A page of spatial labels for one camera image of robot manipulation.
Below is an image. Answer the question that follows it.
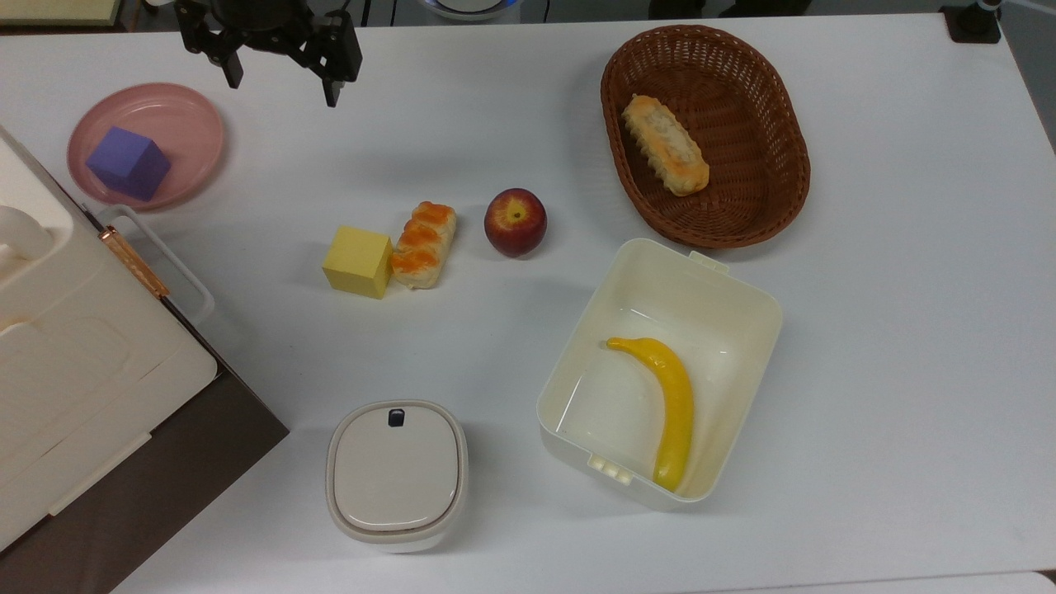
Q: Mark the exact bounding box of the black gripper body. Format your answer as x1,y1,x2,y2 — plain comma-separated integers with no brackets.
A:
206,0,315,42

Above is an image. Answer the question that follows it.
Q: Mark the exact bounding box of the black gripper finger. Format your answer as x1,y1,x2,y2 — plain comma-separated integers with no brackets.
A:
175,0,247,90
285,10,364,109

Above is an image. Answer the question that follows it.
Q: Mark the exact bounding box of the purple cube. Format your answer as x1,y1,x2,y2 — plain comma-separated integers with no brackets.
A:
86,125,172,202

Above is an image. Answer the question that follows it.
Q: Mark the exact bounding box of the yellow cube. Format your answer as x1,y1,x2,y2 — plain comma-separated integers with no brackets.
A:
322,226,394,299

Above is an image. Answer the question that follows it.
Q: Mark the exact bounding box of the pink plate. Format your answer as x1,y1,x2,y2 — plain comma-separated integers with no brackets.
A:
66,82,225,211

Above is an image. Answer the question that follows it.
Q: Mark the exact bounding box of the pale yellow board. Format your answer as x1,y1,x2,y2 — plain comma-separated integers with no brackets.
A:
0,0,125,27

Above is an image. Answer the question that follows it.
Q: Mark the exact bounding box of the orange glazed bread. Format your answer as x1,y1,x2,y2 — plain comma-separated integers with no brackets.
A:
390,200,458,290

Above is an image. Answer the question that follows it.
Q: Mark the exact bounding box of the copper box latch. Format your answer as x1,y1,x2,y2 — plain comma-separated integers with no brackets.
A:
99,225,171,299

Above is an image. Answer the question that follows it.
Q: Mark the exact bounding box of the red apple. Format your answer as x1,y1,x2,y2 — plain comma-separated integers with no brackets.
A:
483,188,548,258

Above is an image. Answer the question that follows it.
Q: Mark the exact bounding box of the large white cooler box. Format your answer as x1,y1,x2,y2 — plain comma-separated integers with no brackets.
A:
0,124,219,554

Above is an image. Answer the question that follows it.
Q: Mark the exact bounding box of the long golden bread roll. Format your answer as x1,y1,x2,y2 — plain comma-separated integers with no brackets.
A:
620,94,710,197

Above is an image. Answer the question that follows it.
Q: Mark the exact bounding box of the white microwave oven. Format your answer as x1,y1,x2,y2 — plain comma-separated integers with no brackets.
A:
0,202,290,594

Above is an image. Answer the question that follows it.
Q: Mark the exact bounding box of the black equipment base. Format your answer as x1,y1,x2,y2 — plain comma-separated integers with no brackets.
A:
648,0,813,19

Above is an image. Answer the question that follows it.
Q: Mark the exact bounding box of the small white lidded bin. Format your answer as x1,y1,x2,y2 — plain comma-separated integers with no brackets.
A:
325,400,469,554

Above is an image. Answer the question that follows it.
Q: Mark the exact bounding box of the brown wicker basket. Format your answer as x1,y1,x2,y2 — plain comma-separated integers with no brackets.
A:
600,24,812,250

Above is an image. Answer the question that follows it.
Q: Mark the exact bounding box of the white open plastic container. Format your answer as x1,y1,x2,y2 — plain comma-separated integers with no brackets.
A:
536,238,785,508

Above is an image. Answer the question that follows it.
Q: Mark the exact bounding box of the yellow banana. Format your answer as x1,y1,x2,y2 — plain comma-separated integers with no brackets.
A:
606,336,695,493

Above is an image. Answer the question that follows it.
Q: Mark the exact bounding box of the white cabinet handle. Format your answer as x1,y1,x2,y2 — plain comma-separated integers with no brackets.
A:
95,205,217,327

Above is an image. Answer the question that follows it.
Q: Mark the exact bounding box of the white box top handle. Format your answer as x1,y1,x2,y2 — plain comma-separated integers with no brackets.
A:
0,206,55,263

